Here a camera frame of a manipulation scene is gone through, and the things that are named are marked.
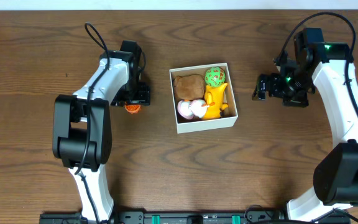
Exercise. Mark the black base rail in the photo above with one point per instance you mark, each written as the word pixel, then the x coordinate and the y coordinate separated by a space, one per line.
pixel 138 217

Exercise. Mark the green numbered dice ball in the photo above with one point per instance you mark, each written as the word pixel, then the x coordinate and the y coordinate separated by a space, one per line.
pixel 215 77

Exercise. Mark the orange lattice ball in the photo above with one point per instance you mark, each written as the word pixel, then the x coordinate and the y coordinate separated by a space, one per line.
pixel 132 109

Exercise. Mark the brown plush toy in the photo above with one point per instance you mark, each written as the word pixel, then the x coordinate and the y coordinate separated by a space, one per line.
pixel 189 87

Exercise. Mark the pink white snail toy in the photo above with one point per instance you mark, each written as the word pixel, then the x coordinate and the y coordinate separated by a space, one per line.
pixel 191 109

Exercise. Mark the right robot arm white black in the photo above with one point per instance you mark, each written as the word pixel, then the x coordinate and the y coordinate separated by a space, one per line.
pixel 329 69

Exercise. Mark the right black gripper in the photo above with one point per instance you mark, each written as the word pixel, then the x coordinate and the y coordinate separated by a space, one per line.
pixel 275 78

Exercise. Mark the white cardboard box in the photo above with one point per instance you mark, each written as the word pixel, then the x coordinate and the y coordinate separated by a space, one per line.
pixel 230 114

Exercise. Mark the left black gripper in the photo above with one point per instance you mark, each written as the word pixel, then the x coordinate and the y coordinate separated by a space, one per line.
pixel 134 100

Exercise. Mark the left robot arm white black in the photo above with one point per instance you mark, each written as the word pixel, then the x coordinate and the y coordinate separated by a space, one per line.
pixel 82 134

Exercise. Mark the yellow rubber duck toy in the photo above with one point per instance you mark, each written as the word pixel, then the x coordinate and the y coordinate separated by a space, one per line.
pixel 214 101

